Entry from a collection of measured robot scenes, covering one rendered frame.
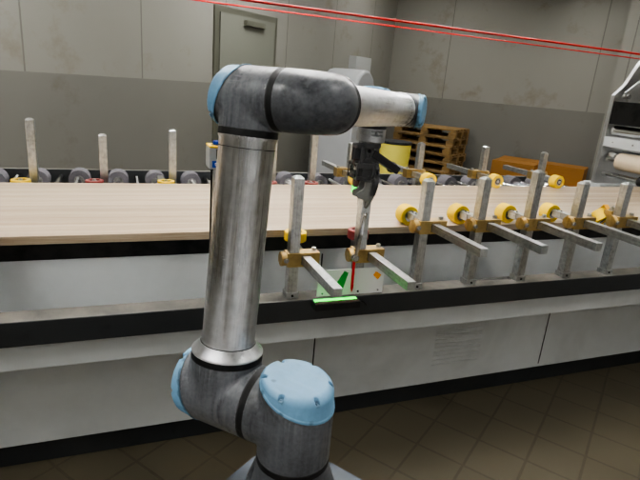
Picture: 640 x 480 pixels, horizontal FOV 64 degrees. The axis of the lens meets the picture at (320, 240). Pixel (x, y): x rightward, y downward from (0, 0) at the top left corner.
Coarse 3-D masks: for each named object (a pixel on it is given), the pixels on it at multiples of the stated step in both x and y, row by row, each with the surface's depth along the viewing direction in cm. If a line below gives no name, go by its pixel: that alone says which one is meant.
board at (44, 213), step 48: (0, 192) 205; (48, 192) 211; (96, 192) 217; (144, 192) 224; (192, 192) 232; (288, 192) 248; (336, 192) 257; (384, 192) 267; (528, 192) 301; (0, 240) 156; (48, 240) 160; (96, 240) 165; (144, 240) 171
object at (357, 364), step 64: (0, 256) 162; (64, 256) 169; (128, 256) 176; (192, 256) 184; (320, 256) 202; (384, 256) 213; (448, 256) 225; (512, 256) 238; (576, 256) 253; (512, 320) 251; (576, 320) 267; (0, 384) 174; (64, 384) 182; (128, 384) 190; (384, 384) 234; (448, 384) 252; (0, 448) 181; (64, 448) 192
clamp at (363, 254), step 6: (372, 246) 187; (348, 252) 183; (354, 252) 182; (360, 252) 182; (366, 252) 183; (378, 252) 185; (384, 252) 185; (348, 258) 183; (360, 258) 183; (366, 258) 183
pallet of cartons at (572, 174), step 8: (496, 160) 786; (504, 160) 790; (512, 160) 800; (520, 160) 809; (528, 160) 816; (536, 160) 826; (496, 168) 789; (520, 168) 769; (528, 168) 763; (536, 168) 775; (552, 168) 788; (560, 168) 782; (568, 168) 776; (576, 168) 773; (584, 168) 781; (568, 176) 778; (576, 176) 772; (584, 176) 781; (568, 184) 780; (576, 184) 774
